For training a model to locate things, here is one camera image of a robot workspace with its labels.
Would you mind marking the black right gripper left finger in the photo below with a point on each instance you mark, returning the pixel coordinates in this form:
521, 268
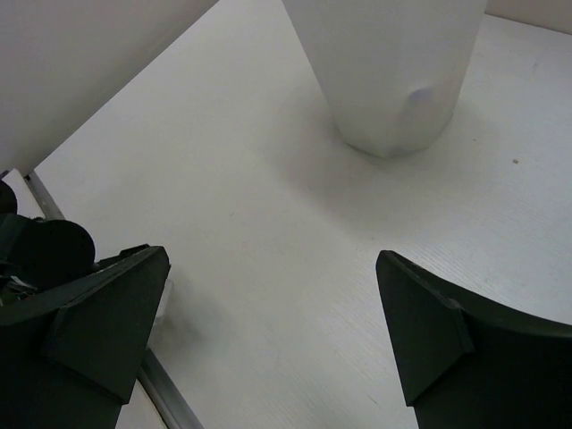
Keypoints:
70, 356

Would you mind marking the white octagonal bin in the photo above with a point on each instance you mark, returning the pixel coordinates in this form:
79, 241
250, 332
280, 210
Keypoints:
390, 71

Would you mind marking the clear bottle black label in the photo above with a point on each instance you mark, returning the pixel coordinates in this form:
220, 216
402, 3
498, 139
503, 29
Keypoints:
163, 303

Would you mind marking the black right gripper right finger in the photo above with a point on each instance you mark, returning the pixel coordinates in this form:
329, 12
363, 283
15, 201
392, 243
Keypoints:
466, 361

